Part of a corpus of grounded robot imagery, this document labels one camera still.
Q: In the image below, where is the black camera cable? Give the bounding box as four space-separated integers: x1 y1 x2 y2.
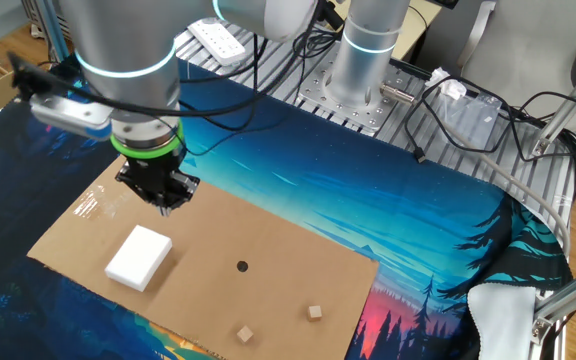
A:
7 0 329 119

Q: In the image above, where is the grey chair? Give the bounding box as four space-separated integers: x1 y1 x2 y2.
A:
414 0 576 134

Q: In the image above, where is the white rectangular sponge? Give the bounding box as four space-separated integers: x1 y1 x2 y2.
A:
103 224 174 293

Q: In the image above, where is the aluminium frame post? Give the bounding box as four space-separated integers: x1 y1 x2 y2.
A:
531 47 576 159
531 257 576 346

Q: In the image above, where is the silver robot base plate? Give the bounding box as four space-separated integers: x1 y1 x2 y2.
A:
296 53 422 137

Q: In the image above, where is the clear plastic bag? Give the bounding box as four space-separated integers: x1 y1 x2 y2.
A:
432 92 504 151

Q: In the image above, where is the brown cardboard sheet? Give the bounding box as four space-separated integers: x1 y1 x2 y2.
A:
26 154 380 360

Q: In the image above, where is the white power strip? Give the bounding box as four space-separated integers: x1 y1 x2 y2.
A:
186 18 247 67

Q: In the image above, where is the thick grey cable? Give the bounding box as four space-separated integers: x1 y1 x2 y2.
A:
447 128 573 257

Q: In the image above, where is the silver cable connector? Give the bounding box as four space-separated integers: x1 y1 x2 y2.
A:
379 82 418 106

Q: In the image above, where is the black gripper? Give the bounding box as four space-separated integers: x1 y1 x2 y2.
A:
116 152 202 217

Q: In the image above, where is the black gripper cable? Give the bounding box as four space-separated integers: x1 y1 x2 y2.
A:
177 29 319 156

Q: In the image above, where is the black usb cable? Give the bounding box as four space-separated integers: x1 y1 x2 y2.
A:
403 74 576 211

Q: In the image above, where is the printed landscape cloth mat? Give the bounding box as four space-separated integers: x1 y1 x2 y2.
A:
0 54 574 360

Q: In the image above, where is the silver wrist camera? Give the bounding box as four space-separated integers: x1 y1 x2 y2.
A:
30 94 114 141

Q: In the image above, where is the crumpled white paper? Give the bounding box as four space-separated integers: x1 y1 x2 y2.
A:
425 67 469 100

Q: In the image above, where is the coiled black cable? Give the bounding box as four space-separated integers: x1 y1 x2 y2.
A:
291 27 343 60

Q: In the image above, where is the green flange ring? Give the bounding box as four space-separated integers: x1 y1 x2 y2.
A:
109 122 185 161

